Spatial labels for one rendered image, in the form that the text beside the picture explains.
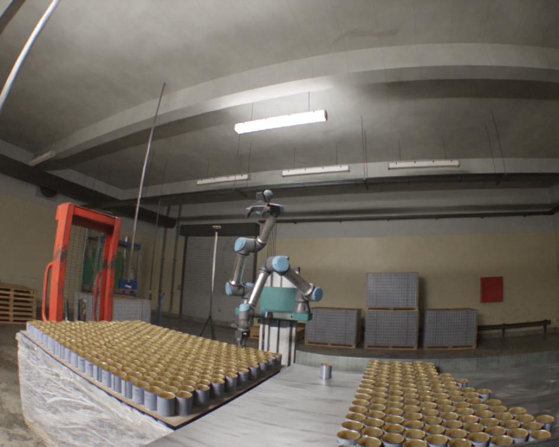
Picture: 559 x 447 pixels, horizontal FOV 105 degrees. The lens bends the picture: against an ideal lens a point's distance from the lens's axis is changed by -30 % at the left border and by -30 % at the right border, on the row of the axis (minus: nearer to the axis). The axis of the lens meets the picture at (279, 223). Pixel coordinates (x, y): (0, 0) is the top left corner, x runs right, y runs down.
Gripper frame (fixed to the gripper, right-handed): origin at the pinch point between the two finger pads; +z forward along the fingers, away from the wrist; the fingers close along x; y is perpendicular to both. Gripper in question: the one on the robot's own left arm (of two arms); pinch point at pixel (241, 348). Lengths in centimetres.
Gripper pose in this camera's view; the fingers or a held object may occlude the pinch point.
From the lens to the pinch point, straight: 217.3
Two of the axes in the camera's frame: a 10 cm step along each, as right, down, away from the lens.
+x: 3.6, 2.1, 9.1
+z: -0.8, 9.8, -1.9
